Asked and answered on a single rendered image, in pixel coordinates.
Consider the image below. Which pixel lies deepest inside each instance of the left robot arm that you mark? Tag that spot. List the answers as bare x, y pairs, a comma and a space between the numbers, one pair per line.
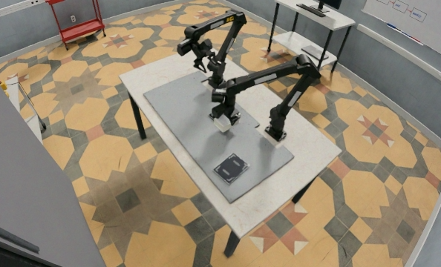
237, 84

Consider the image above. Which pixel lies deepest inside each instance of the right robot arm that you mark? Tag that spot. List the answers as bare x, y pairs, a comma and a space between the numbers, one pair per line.
195, 31

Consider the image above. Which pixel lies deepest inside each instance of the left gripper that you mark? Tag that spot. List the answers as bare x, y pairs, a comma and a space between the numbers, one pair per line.
231, 116

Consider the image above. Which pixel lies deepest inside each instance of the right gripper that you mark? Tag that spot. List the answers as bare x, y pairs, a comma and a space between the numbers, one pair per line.
198, 60

